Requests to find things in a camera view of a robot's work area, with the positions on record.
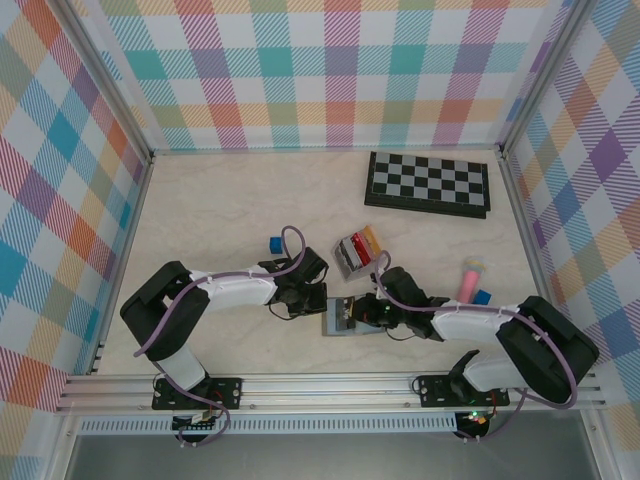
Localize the thin black right gripper wire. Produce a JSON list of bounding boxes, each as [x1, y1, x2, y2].
[[383, 324, 419, 345]]

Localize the thin black left gripper wire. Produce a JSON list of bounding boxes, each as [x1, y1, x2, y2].
[[266, 298, 307, 322]]

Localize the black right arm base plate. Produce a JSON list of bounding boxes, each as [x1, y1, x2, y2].
[[416, 373, 512, 409]]

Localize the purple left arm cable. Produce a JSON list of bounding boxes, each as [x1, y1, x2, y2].
[[132, 225, 307, 449]]

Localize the black grey chessboard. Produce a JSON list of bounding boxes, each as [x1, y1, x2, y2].
[[363, 150, 492, 220]]

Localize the red credit card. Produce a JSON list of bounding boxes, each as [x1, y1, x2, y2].
[[357, 232, 377, 265], [349, 232, 370, 266]]

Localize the small controller circuit board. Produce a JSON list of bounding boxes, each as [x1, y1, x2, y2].
[[458, 408, 495, 432], [171, 412, 225, 435]]

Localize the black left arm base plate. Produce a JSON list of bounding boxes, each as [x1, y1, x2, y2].
[[151, 376, 245, 412]]

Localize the thin black gripper wire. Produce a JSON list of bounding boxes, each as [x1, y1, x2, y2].
[[383, 324, 419, 345], [266, 298, 307, 322]]

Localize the pink tube with coloured cap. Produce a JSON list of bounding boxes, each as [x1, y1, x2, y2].
[[458, 256, 487, 305]]

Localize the white slotted cable duct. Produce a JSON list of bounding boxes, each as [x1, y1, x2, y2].
[[74, 417, 460, 436]]

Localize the aluminium back rail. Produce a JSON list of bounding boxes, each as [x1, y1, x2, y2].
[[149, 143, 504, 157]]

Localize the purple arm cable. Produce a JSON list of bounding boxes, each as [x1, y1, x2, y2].
[[373, 251, 582, 445], [132, 225, 307, 449]]

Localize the aluminium frame post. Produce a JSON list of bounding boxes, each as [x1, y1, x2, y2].
[[498, 0, 596, 157], [49, 0, 157, 166]]

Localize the orange credit card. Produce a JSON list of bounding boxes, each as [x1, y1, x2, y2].
[[362, 224, 384, 254]]

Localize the grey credit card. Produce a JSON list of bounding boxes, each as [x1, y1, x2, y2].
[[337, 239, 357, 274]]

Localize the black credit card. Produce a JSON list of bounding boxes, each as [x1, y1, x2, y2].
[[329, 298, 354, 331]]

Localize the clear plastic card box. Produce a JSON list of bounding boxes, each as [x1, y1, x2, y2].
[[333, 224, 386, 285]]

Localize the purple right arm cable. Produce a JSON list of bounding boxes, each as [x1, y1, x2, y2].
[[373, 251, 582, 445]]

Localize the aluminium side rail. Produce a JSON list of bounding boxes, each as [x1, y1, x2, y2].
[[498, 149, 574, 371], [85, 154, 157, 377]]

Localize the grey leather card holder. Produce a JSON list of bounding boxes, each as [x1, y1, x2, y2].
[[321, 296, 387, 338]]

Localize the aluminium mounting rail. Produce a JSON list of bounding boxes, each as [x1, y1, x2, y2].
[[54, 372, 609, 415]]

